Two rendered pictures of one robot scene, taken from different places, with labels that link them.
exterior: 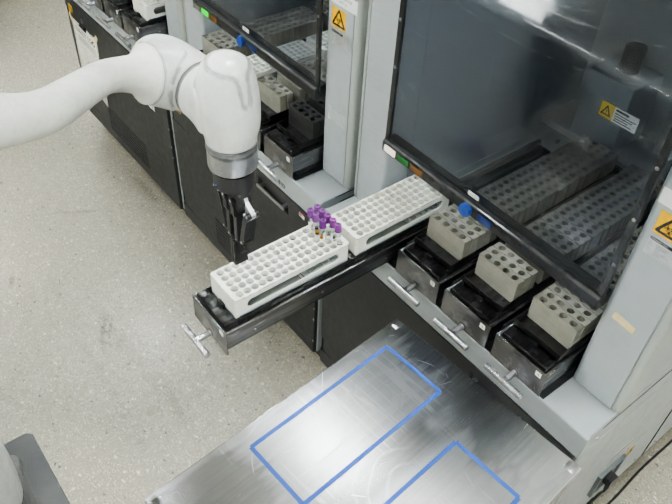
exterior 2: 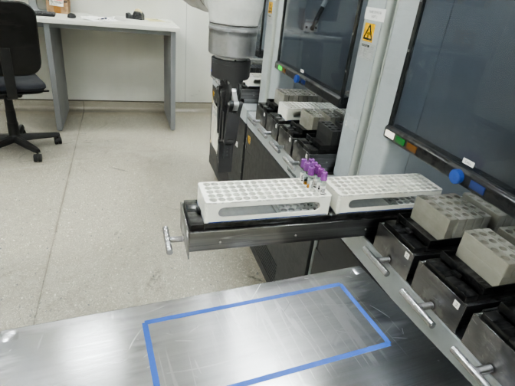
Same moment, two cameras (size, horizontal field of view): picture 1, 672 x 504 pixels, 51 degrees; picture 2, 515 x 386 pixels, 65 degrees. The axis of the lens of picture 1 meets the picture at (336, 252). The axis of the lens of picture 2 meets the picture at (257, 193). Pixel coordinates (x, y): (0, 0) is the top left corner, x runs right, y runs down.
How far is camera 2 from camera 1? 0.73 m
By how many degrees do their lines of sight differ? 24
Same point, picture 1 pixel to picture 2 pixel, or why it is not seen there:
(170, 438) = not seen: hidden behind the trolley
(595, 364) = not seen: outside the picture
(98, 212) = not seen: hidden behind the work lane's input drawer
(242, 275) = (224, 191)
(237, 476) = (109, 345)
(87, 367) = (129, 297)
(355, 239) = (339, 195)
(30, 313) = (115, 254)
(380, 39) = (400, 34)
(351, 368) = (293, 289)
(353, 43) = (376, 49)
